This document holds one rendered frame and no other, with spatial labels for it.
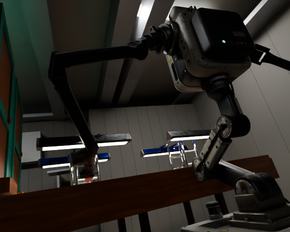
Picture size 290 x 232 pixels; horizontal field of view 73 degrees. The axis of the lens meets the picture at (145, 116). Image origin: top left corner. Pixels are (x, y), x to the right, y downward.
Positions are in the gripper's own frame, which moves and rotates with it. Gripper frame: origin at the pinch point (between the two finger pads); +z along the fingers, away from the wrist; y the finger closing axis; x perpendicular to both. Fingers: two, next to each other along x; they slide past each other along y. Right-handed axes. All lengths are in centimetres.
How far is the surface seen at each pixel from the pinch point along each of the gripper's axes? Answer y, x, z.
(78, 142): 1.4, -27.3, -9.6
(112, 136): -22.0, -31.6, -10.5
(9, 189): 35.7, 3.3, -5.7
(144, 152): -73, -66, 32
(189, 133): -93, -31, -11
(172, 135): -73, -29, -10
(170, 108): -196, -210, 40
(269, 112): -231, -53, -23
